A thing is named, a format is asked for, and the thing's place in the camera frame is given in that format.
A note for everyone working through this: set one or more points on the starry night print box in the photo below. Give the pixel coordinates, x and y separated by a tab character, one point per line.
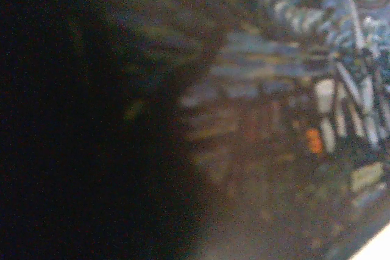
259	104

